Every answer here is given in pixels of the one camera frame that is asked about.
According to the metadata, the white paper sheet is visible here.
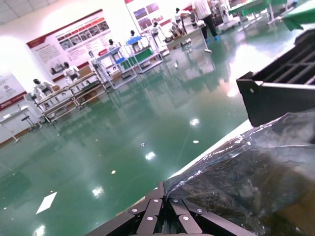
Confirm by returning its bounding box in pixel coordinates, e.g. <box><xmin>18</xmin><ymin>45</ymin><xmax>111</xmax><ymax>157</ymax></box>
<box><xmin>36</xmin><ymin>191</ymin><xmax>58</xmax><ymax>214</ymax></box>

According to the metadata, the white rack with green mat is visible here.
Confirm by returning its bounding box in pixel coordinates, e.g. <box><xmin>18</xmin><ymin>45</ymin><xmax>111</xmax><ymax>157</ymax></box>
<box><xmin>124</xmin><ymin>36</ymin><xmax>171</xmax><ymax>74</ymax></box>

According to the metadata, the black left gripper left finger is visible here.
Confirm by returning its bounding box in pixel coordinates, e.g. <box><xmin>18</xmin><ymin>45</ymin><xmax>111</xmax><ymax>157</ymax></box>
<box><xmin>86</xmin><ymin>181</ymin><xmax>165</xmax><ymax>236</ymax></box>

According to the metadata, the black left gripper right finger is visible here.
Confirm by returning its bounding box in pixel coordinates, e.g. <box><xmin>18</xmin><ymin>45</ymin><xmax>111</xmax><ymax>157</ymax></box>
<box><xmin>164</xmin><ymin>192</ymin><xmax>250</xmax><ymax>236</ymax></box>

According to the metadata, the metal rack with wooden shelves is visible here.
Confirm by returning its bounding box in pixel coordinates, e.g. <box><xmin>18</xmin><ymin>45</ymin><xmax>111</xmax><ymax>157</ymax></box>
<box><xmin>35</xmin><ymin>87</ymin><xmax>76</xmax><ymax>123</ymax></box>
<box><xmin>66</xmin><ymin>72</ymin><xmax>110</xmax><ymax>109</ymax></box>

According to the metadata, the white floor machine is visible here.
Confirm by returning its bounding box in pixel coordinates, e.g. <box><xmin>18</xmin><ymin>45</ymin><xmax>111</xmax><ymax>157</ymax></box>
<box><xmin>216</xmin><ymin>0</ymin><xmax>237</xmax><ymax>32</ymax></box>

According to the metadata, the person in light shirt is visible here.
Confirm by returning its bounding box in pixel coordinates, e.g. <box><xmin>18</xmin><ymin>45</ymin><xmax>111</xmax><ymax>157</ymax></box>
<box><xmin>191</xmin><ymin>0</ymin><xmax>221</xmax><ymax>41</ymax></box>

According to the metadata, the white narrow table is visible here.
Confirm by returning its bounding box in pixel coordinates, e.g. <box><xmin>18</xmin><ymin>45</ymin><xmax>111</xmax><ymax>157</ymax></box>
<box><xmin>0</xmin><ymin>105</ymin><xmax>32</xmax><ymax>144</ymax></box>

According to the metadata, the black stool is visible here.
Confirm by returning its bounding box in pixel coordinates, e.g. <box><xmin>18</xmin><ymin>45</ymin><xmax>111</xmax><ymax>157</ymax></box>
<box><xmin>21</xmin><ymin>115</ymin><xmax>41</xmax><ymax>131</ymax></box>

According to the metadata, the green topped table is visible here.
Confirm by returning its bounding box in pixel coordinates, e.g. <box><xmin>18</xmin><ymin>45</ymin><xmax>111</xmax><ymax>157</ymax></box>
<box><xmin>282</xmin><ymin>1</ymin><xmax>315</xmax><ymax>31</ymax></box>
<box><xmin>228</xmin><ymin>0</ymin><xmax>280</xmax><ymax>27</ymax></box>

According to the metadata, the translucent grey antistatic bag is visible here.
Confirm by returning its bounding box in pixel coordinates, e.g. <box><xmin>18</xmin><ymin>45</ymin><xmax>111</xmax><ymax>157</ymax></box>
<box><xmin>164</xmin><ymin>110</ymin><xmax>315</xmax><ymax>236</ymax></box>

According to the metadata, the white mop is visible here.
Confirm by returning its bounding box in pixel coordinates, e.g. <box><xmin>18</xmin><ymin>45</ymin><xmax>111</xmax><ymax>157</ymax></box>
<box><xmin>200</xmin><ymin>23</ymin><xmax>212</xmax><ymax>54</ymax></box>

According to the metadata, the wall poster with dark photos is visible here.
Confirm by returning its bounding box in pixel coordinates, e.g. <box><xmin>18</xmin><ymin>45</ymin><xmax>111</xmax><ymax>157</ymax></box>
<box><xmin>125</xmin><ymin>0</ymin><xmax>195</xmax><ymax>34</ymax></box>

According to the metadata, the black slotted container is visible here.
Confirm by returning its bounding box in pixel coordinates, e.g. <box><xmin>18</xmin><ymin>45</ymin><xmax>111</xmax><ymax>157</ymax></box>
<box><xmin>236</xmin><ymin>28</ymin><xmax>315</xmax><ymax>127</ymax></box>

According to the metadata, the white rack with blue shelf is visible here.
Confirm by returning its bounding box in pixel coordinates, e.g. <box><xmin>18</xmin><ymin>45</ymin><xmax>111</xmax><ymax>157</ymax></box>
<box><xmin>89</xmin><ymin>45</ymin><xmax>138</xmax><ymax>89</ymax></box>

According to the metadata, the wall poster with red band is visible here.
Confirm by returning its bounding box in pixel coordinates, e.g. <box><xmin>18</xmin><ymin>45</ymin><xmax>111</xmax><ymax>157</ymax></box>
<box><xmin>0</xmin><ymin>72</ymin><xmax>28</xmax><ymax>112</ymax></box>

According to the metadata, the wide poster with photo row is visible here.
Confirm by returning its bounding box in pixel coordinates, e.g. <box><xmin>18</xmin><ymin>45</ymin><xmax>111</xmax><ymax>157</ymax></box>
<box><xmin>26</xmin><ymin>9</ymin><xmax>113</xmax><ymax>83</ymax></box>

